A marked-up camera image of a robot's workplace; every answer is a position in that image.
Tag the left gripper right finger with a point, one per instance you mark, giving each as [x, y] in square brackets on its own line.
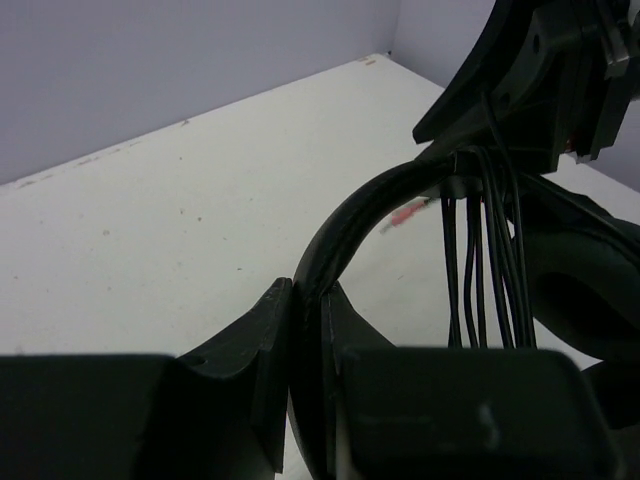
[356, 391]

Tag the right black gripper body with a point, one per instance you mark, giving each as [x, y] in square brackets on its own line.
[607, 78]

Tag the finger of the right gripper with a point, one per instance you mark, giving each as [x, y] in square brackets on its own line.
[533, 101]
[485, 66]

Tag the black headphones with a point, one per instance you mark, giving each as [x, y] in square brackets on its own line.
[539, 378]

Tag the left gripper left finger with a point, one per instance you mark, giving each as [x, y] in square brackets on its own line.
[236, 397]

